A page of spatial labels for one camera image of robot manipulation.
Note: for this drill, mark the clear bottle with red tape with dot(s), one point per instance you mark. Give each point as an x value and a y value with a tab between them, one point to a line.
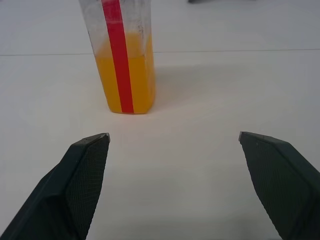
140	82

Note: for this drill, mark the dark grey object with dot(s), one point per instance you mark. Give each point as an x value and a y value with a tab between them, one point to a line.
205	1

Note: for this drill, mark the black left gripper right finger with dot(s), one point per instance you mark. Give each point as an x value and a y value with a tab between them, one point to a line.
282	185

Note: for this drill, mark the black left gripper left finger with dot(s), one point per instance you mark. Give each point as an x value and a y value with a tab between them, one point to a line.
62	190

